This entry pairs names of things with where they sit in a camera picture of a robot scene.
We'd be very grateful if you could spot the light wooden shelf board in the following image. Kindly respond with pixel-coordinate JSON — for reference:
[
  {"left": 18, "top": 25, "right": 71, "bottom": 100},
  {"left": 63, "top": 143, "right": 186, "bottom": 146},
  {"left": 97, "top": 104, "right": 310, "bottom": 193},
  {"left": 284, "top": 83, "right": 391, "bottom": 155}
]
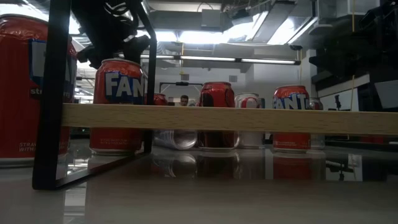
[{"left": 61, "top": 103, "right": 398, "bottom": 136}]

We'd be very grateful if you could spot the red Fanta strawberry can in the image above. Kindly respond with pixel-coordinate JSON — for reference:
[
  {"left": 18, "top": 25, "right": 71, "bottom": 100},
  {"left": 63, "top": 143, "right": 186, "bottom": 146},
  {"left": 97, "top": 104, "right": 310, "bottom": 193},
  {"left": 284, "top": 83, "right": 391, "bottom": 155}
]
[
  {"left": 272, "top": 85, "right": 312, "bottom": 154},
  {"left": 89, "top": 58, "right": 146, "bottom": 156},
  {"left": 0, "top": 14, "right": 78, "bottom": 168}
]

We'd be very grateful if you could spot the grey ceiling unit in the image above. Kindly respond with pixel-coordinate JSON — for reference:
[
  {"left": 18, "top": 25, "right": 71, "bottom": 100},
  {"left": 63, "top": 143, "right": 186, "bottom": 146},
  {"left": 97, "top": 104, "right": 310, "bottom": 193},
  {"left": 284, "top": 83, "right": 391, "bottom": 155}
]
[{"left": 200, "top": 8, "right": 223, "bottom": 32}]

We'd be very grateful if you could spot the black metal shelf frame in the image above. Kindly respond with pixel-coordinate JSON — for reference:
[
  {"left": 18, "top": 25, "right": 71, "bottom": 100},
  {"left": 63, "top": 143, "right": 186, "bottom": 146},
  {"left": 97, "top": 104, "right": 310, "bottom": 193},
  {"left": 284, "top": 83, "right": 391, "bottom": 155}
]
[{"left": 32, "top": 0, "right": 158, "bottom": 191}]

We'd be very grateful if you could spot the silver Diet Coke can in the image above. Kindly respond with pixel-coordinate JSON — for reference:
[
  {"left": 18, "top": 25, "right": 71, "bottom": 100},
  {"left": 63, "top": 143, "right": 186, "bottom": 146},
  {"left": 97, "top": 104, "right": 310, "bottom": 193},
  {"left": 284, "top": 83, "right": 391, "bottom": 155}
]
[
  {"left": 309, "top": 97, "right": 326, "bottom": 150},
  {"left": 234, "top": 92, "right": 266, "bottom": 149}
]

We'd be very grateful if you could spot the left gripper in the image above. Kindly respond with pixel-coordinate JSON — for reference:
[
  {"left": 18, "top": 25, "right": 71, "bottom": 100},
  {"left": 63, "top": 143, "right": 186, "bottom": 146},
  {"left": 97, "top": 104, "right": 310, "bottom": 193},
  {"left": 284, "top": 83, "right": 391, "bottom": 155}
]
[{"left": 72, "top": 0, "right": 150, "bottom": 70}]

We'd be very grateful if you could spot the long ceiling light bar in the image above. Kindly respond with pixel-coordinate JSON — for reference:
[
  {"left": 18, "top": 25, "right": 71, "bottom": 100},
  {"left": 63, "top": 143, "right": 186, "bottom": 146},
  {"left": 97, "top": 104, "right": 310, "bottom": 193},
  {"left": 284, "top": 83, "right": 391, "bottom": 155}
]
[{"left": 139, "top": 54, "right": 302, "bottom": 66}]

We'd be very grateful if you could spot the red Coca-Cola Star Wars can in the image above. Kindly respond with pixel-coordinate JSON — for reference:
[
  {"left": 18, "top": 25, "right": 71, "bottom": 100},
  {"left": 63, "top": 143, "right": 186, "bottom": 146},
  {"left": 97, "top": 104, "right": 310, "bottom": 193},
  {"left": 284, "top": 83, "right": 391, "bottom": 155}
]
[
  {"left": 198, "top": 82, "right": 239, "bottom": 152},
  {"left": 153, "top": 93, "right": 169, "bottom": 106}
]

